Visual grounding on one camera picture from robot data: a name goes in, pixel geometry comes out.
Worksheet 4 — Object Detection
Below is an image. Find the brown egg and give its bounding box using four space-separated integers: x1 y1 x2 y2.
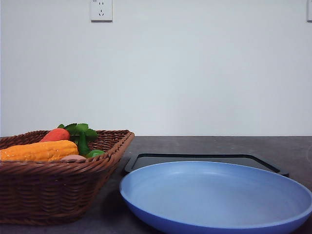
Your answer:
60 155 87 162

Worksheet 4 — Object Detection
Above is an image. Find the blue plate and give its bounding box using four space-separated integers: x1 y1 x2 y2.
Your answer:
120 161 312 234

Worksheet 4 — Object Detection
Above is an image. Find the brown wicker basket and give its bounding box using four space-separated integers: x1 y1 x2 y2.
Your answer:
0 130 135 226

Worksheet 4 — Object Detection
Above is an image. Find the black tray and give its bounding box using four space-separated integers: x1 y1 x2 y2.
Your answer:
124 153 290 177

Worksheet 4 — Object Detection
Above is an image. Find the green toy pepper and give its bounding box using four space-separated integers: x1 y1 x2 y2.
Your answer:
86 150 105 158

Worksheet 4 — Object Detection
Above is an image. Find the green toy leafy vegetable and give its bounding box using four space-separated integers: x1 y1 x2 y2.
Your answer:
58 123 105 158

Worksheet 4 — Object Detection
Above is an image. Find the orange toy carrot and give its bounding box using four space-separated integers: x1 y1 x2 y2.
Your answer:
40 128 71 142

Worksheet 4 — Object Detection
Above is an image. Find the yellow toy corn cob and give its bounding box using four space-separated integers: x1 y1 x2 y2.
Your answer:
0 140 79 161

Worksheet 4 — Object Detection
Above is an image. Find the white wall socket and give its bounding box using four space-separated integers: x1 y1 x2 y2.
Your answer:
90 0 113 23

